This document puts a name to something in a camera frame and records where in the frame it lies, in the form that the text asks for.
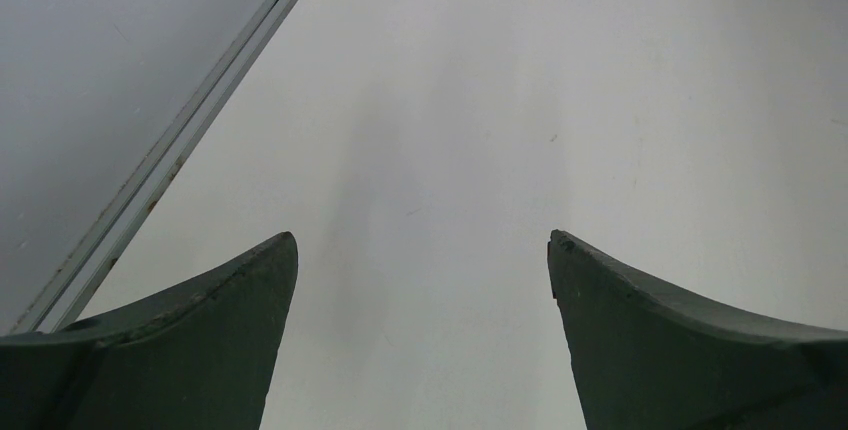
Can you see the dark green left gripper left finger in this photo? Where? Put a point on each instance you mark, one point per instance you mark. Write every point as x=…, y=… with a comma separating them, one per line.
x=198, y=355

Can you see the aluminium frame rail left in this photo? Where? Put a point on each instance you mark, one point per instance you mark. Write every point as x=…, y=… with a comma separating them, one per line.
x=102, y=102

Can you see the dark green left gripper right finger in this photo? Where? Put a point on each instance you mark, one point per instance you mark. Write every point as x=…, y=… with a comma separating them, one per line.
x=648, y=354

